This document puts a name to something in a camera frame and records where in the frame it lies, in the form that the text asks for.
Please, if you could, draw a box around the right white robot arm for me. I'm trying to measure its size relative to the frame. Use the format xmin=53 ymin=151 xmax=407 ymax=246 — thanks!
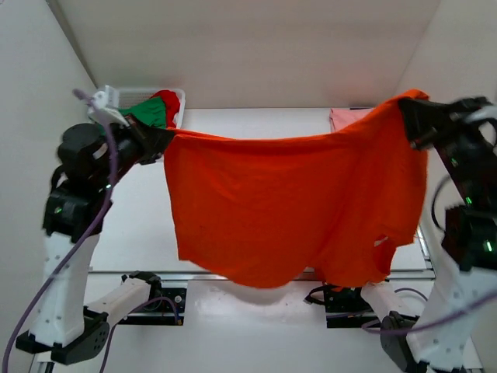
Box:
xmin=348 ymin=96 xmax=496 ymax=372

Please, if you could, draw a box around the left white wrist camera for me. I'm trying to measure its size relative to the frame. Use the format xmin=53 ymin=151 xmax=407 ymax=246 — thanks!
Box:
xmin=87 ymin=85 xmax=129 ymax=127

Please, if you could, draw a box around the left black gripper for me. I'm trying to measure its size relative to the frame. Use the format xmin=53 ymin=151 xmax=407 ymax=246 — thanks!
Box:
xmin=105 ymin=99 xmax=180 ymax=173

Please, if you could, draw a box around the green t-shirt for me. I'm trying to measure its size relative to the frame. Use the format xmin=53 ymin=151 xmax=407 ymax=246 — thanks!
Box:
xmin=118 ymin=98 xmax=166 ymax=129

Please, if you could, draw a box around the white plastic basket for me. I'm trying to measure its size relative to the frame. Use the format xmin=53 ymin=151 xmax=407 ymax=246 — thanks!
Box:
xmin=115 ymin=88 xmax=186 ymax=129

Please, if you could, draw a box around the orange t-shirt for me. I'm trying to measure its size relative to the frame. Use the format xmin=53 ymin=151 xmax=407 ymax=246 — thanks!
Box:
xmin=164 ymin=97 xmax=428 ymax=288

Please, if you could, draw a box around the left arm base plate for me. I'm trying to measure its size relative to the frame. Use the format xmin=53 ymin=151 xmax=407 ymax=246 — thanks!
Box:
xmin=120 ymin=271 xmax=187 ymax=326

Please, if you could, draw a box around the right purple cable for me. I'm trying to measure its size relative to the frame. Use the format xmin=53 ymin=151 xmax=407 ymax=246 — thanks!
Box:
xmin=360 ymin=104 xmax=497 ymax=336

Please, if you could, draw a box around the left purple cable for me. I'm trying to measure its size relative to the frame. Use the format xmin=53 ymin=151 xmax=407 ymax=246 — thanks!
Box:
xmin=2 ymin=88 xmax=178 ymax=373

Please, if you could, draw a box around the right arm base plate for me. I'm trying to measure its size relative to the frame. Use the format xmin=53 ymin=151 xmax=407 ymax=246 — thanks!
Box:
xmin=304 ymin=284 xmax=380 ymax=329

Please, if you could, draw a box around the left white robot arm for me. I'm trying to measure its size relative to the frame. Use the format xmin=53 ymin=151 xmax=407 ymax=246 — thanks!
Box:
xmin=12 ymin=117 xmax=174 ymax=365

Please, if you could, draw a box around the purple cable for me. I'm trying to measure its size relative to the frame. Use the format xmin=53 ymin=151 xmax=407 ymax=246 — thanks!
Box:
xmin=360 ymin=104 xmax=497 ymax=336
xmin=2 ymin=88 xmax=178 ymax=373

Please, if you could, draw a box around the pink folded t-shirt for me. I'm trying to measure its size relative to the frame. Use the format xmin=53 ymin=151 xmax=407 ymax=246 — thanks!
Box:
xmin=329 ymin=108 xmax=373 ymax=132

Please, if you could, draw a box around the red t-shirt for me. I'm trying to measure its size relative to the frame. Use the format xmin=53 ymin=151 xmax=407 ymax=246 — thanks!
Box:
xmin=151 ymin=89 xmax=180 ymax=128

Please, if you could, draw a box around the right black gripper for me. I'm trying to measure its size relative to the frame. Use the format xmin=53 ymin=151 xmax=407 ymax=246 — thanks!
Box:
xmin=395 ymin=92 xmax=489 ymax=193

